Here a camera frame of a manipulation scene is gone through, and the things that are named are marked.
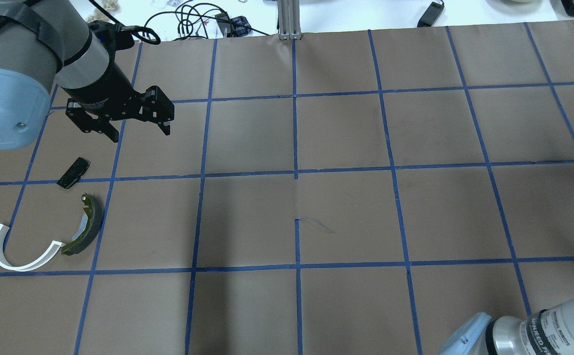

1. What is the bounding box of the black brake pad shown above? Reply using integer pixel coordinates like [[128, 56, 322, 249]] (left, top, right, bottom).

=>
[[56, 157, 90, 190]]

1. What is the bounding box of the green brake shoe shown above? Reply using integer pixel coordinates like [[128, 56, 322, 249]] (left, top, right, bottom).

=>
[[60, 193, 104, 256]]

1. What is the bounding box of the white curved plastic part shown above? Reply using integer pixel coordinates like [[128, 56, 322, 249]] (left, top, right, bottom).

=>
[[0, 223, 66, 272]]

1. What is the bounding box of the black power adapter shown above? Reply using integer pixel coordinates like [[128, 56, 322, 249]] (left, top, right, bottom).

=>
[[416, 0, 445, 28]]

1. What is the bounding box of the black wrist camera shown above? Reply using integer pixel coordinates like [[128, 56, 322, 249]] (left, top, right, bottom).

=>
[[88, 20, 135, 54]]

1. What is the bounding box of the aluminium frame post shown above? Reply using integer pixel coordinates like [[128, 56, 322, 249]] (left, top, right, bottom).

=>
[[276, 0, 302, 41]]

